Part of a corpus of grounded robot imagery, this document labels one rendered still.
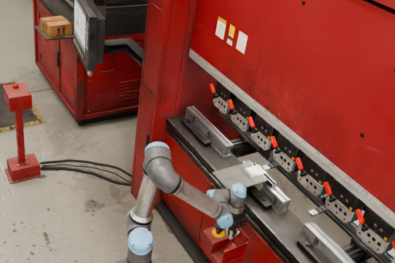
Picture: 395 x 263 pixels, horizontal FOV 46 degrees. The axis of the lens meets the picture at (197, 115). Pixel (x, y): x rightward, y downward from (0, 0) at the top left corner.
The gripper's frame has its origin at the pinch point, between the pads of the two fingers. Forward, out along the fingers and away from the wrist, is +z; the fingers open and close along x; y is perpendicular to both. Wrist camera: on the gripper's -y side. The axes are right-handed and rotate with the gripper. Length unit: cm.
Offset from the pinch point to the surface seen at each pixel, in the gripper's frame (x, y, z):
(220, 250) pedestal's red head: 3.8, -1.5, 13.5
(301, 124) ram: 3, 39, -59
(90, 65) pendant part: 125, -24, -47
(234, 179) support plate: 23.1, 18.7, -14.4
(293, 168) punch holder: -0.5, 36.7, -33.4
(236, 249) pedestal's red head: -4.8, 2.3, 5.2
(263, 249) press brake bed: -6.4, 20.6, 14.7
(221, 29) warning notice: 80, 41, -79
